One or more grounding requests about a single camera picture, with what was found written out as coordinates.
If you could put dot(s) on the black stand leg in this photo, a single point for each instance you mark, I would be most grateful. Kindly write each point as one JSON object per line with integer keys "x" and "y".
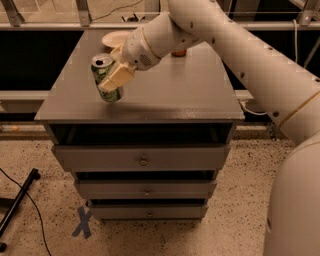
{"x": 10, "y": 205}

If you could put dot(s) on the green soda can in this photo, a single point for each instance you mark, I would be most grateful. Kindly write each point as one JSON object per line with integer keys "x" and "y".
{"x": 101, "y": 65}

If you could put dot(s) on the grey drawer cabinet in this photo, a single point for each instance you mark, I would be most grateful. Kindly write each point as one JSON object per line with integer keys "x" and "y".
{"x": 182, "y": 102}

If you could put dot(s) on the bottom grey drawer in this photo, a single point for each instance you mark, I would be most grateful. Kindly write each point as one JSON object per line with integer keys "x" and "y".
{"x": 117, "y": 212}

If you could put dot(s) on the top grey drawer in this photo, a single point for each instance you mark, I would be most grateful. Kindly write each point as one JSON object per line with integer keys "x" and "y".
{"x": 134, "y": 158}

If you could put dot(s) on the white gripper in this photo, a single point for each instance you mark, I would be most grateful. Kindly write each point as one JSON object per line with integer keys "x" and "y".
{"x": 137, "y": 50}

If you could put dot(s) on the middle grey drawer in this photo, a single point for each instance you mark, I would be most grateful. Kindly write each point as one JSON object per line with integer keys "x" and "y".
{"x": 145, "y": 189}

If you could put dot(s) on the grey tape cross mark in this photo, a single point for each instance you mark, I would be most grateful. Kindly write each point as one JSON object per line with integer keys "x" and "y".
{"x": 83, "y": 226}

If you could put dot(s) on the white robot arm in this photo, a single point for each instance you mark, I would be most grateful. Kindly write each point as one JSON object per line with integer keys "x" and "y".
{"x": 289, "y": 94}

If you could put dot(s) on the white bowl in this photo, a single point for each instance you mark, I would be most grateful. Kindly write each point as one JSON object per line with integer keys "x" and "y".
{"x": 113, "y": 39}

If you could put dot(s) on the grey drawer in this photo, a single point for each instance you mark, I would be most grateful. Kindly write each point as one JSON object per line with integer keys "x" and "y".
{"x": 145, "y": 189}
{"x": 117, "y": 212}
{"x": 134, "y": 158}

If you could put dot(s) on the red cola can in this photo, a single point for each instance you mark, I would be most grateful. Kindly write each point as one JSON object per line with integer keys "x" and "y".
{"x": 181, "y": 53}

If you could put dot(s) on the metal window railing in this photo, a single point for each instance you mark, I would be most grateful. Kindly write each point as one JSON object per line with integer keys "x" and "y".
{"x": 122, "y": 14}

